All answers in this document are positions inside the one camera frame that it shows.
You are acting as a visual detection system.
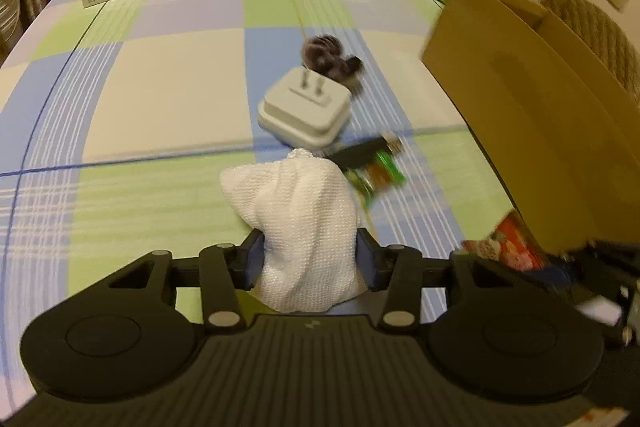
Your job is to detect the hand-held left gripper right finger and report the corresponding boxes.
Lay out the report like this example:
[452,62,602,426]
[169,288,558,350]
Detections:
[356,227,518,334]

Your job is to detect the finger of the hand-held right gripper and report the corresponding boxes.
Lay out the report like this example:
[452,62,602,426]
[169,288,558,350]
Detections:
[540,249,581,293]

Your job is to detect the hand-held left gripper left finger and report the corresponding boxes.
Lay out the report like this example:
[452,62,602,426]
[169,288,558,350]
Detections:
[107,228,266,335]

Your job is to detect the red snack packet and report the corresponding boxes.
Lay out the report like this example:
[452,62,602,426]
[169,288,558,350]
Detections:
[460,211,548,273]

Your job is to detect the white knitted cloth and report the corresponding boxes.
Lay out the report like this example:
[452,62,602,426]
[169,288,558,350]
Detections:
[220,148,368,313]

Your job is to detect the white power adapter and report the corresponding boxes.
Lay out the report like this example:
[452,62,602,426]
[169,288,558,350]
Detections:
[257,67,352,150]

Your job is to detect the brown cardboard box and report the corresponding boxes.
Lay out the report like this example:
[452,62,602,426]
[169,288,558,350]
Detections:
[421,0,640,258]

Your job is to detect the dark hair scrunchie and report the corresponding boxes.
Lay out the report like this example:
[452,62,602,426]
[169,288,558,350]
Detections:
[300,34,366,95]

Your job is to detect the green snack packet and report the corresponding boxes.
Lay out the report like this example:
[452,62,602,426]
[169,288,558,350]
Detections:
[327,133,407,208]

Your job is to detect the checked tablecloth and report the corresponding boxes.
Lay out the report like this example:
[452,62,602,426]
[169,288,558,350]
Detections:
[0,0,526,408]

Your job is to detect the chair with quilted cover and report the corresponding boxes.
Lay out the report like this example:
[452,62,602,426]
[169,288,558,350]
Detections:
[541,0,640,108]

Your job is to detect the grey metal bucket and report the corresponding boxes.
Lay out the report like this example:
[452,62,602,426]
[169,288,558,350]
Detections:
[0,0,22,52]

